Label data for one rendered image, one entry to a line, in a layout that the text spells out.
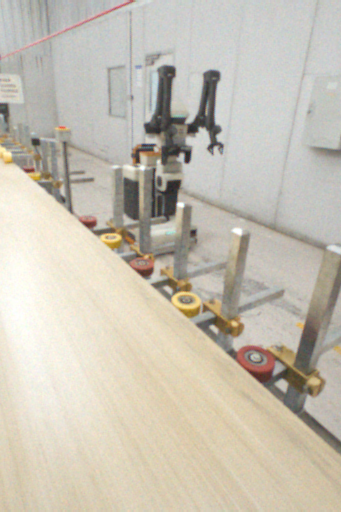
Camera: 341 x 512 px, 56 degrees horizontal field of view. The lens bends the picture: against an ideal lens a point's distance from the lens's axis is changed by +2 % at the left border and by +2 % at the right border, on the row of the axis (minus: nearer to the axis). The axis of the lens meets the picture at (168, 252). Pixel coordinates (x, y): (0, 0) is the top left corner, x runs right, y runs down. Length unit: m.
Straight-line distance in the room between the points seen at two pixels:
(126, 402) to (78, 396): 0.09
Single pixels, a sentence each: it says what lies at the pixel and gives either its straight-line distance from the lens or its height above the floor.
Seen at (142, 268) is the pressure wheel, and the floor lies 0.91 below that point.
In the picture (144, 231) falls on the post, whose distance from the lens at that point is 1.26.
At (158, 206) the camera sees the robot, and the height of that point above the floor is 0.43.
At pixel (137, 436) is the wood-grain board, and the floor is 0.90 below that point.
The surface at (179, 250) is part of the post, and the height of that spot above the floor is 0.95.
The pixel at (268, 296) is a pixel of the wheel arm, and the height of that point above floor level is 0.82.
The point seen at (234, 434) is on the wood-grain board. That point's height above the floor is 0.90.
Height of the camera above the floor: 1.39
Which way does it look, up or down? 25 degrees down
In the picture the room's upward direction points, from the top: 3 degrees clockwise
